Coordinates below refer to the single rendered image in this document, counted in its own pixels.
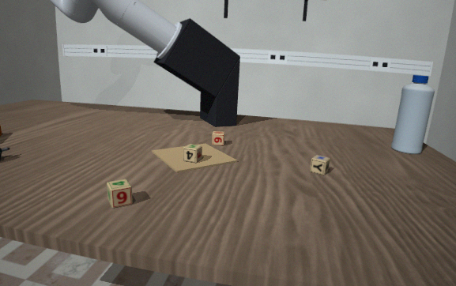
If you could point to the beige letter block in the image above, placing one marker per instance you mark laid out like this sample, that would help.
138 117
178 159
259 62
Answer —
320 165

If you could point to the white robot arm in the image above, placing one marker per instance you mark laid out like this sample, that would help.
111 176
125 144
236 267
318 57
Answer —
133 16

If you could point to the white plastic bottle with blue cap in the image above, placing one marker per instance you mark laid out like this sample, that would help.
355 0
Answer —
413 115

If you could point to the tan flat mat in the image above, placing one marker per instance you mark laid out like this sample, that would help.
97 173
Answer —
173 157

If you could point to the wooden toy block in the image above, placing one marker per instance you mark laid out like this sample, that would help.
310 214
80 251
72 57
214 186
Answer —
192 153
119 193

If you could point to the beige toy block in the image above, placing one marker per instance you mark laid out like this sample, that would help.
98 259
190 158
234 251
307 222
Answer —
218 138

